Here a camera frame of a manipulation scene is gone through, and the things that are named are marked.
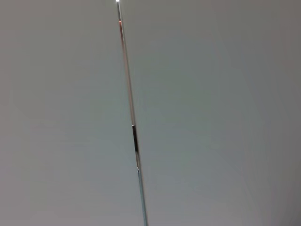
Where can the grey partition panel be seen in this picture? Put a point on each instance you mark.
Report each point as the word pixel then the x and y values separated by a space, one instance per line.
pixel 211 113
pixel 58 113

